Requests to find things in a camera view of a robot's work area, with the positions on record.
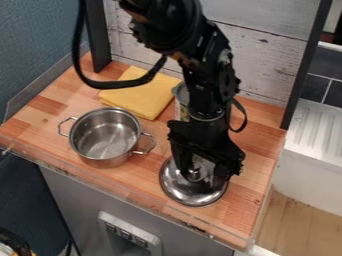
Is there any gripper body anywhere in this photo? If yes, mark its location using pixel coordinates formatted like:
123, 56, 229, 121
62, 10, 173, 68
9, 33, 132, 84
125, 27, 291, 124
165, 118, 248, 177

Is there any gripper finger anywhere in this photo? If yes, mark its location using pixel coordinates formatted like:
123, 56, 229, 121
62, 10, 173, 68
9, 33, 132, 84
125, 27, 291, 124
209, 158, 234, 193
169, 139, 196, 179

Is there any silver pot lid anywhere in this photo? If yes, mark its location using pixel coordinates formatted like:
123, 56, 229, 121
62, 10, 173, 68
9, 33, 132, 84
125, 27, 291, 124
157, 155, 232, 208

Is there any silver pot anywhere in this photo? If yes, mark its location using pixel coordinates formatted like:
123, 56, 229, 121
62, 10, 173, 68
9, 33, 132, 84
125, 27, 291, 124
56, 106, 158, 169

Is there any silver can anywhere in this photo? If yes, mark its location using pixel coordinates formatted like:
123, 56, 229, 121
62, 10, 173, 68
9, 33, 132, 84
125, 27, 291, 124
169, 81, 194, 123

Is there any yellow cloth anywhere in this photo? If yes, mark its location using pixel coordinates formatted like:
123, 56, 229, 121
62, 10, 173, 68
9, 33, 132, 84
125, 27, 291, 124
97, 65, 185, 122

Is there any black cable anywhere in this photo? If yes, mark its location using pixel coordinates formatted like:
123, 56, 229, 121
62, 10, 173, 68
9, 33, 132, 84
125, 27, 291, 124
70, 0, 170, 90

